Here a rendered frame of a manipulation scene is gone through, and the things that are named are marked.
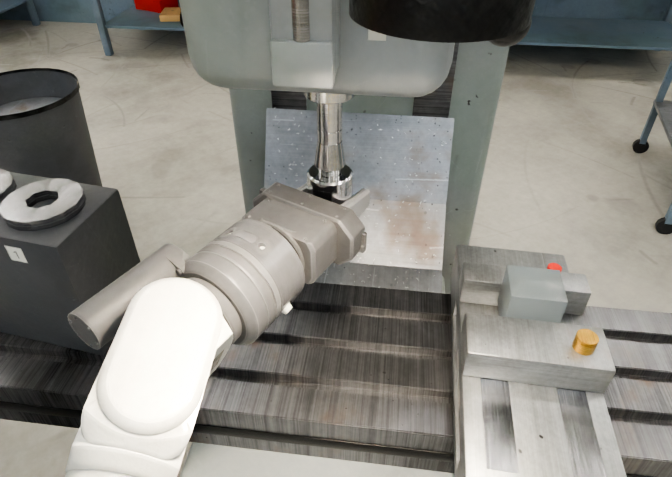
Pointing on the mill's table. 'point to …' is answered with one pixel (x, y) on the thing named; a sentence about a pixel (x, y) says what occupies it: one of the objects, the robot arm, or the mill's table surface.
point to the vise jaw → (533, 353)
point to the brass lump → (585, 342)
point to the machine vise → (495, 265)
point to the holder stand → (57, 253)
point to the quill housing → (355, 56)
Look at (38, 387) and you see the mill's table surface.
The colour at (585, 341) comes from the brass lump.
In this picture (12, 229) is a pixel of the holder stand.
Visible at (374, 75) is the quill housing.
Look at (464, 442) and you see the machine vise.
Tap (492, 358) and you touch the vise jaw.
